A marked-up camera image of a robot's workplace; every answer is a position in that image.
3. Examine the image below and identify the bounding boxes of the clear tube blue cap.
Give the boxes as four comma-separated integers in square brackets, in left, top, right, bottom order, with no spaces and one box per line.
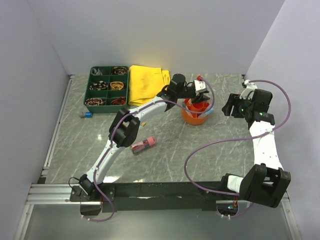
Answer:
[203,107,214,116]

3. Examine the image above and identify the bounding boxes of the dark brown rolled tie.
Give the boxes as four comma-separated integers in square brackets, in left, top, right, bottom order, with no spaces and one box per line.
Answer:
[111,66,128,76]

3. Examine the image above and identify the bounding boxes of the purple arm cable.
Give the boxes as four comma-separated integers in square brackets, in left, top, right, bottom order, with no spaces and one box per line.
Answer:
[84,76,216,223]
[184,79,292,218]

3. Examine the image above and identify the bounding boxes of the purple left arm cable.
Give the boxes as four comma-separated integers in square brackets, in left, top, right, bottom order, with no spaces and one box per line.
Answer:
[84,76,216,223]

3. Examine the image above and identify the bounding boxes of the orange navy rolled tie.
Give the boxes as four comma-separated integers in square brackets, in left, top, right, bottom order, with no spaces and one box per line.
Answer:
[111,96,126,106]

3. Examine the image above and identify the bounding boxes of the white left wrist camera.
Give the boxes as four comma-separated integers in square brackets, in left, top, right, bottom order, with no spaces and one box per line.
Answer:
[193,75,207,94]

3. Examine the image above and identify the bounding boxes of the orange round divided container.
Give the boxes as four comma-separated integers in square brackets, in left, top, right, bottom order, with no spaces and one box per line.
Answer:
[181,98,210,126]

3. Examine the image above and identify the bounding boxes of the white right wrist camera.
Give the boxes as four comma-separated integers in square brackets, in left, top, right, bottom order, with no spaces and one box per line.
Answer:
[239,80,257,100]

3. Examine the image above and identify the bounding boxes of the yellow black rolled tie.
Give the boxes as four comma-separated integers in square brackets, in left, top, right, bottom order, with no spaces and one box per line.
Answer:
[109,81,125,91]

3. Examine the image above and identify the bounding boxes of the green compartment tray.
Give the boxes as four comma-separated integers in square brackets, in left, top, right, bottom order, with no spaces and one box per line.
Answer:
[83,65,130,114]

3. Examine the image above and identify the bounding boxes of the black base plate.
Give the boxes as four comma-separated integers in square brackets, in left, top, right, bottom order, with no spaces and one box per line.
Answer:
[100,182,236,212]

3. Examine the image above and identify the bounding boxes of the black white rolled tie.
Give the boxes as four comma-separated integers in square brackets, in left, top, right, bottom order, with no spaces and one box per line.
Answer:
[88,81,108,91]

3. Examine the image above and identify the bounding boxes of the blue grey cylinder object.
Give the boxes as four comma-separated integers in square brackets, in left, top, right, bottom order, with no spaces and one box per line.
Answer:
[78,112,93,118]

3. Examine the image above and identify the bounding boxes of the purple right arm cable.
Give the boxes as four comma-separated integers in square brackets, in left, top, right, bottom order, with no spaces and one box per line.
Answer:
[184,79,292,218]

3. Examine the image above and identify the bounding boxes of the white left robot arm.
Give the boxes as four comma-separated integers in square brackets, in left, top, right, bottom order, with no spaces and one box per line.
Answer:
[71,73,214,201]

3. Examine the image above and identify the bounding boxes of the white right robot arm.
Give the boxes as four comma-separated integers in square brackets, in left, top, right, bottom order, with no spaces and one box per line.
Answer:
[219,89,291,208]

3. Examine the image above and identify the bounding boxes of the aluminium rail frame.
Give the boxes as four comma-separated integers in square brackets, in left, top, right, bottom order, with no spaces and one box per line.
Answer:
[13,74,301,240]

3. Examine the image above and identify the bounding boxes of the grey rolled item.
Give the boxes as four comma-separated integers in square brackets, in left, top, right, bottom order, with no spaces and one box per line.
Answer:
[91,68,103,76]

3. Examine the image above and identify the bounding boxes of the yellow folded cloth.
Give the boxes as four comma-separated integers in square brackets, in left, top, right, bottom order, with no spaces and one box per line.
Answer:
[128,65,171,106]

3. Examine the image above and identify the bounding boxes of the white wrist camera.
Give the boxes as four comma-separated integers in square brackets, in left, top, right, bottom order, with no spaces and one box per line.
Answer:
[193,75,207,94]
[239,80,257,100]

